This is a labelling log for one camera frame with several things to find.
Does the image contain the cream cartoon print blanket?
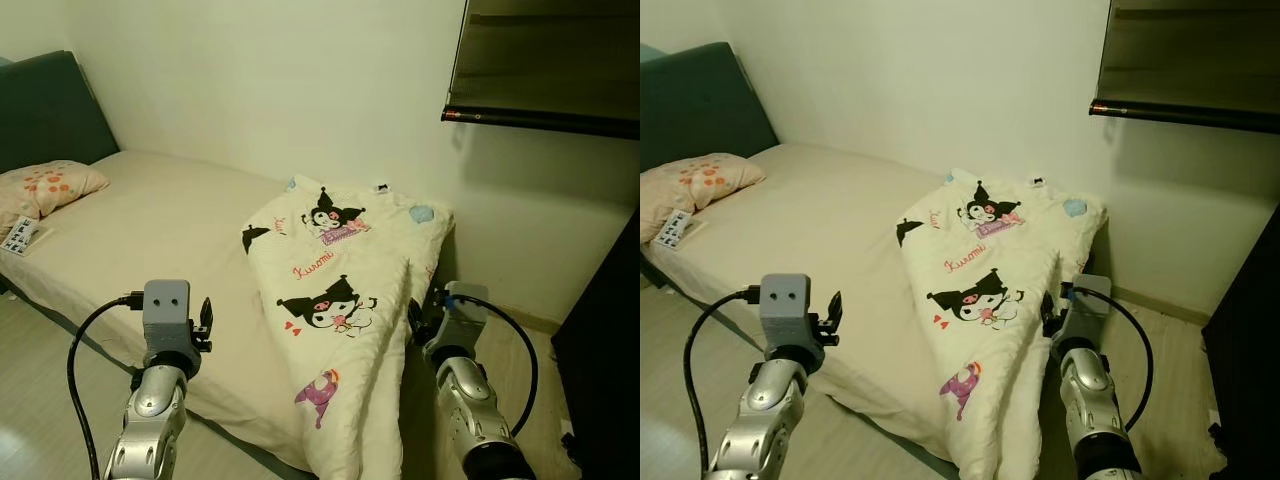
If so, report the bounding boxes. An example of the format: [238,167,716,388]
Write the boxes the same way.
[241,175,457,480]
[896,168,1109,480]

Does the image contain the white book with blue letters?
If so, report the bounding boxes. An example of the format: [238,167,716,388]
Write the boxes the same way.
[0,215,51,257]
[660,208,707,252]

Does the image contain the pink pillow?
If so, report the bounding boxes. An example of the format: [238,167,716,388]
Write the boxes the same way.
[0,160,111,237]
[640,152,769,247]

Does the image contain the beige bed mattress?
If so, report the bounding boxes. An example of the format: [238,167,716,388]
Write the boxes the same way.
[640,142,1001,461]
[0,150,313,471]

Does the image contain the black dresser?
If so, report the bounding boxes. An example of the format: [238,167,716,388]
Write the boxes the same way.
[550,208,641,480]
[1200,200,1280,480]

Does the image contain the dark roller blind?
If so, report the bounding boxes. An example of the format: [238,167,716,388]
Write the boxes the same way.
[442,0,641,140]
[1089,0,1280,136]

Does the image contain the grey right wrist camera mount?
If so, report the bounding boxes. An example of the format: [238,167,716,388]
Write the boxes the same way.
[1060,275,1114,347]
[430,282,492,353]

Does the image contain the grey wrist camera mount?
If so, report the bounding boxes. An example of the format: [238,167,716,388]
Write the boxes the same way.
[760,273,814,357]
[1060,275,1114,347]
[430,282,492,353]
[142,280,194,367]

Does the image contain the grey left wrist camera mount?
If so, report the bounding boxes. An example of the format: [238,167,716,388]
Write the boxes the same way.
[142,280,194,367]
[760,273,814,357]

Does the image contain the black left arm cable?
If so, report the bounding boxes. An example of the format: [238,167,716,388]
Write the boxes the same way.
[66,292,147,480]
[684,286,764,480]

